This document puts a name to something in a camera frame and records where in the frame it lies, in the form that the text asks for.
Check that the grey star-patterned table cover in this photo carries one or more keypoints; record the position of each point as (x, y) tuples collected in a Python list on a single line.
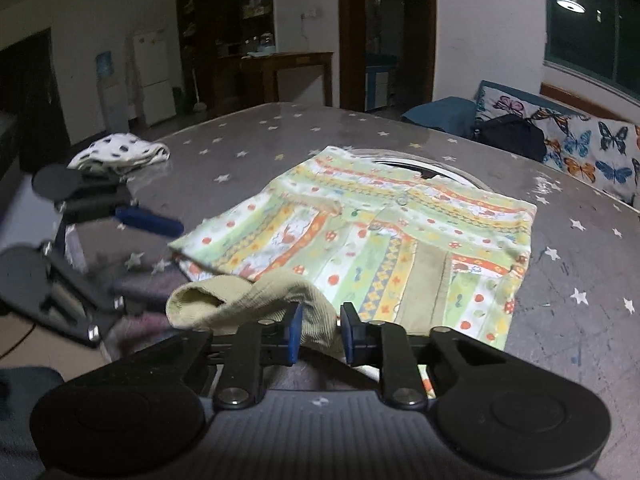
[(532, 260)]

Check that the water dispenser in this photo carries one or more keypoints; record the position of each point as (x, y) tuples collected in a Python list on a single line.
[(112, 94)]

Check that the butterfly print cushion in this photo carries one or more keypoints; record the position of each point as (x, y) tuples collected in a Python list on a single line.
[(601, 152)]

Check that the colourful striped child's cardigan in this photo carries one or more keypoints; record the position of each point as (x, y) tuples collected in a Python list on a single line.
[(340, 228)]

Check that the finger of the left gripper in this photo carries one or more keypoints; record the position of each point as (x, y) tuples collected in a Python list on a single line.
[(145, 220), (146, 285)]

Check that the white refrigerator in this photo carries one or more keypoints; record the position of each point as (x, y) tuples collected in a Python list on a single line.
[(155, 97)]

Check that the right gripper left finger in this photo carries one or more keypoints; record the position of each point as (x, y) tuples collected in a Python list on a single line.
[(244, 355)]

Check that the dark wooden desk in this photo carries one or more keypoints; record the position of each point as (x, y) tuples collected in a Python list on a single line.
[(269, 66)]

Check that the black bag on sofa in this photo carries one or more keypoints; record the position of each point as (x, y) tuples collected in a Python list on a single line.
[(513, 134)]

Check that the white spotted folded cloth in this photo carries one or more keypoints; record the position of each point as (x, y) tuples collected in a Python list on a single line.
[(119, 153)]

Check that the dark window with frame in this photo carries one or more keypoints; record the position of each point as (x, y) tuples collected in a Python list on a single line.
[(596, 38)]

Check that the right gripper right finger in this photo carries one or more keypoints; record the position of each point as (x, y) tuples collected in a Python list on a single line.
[(385, 346)]

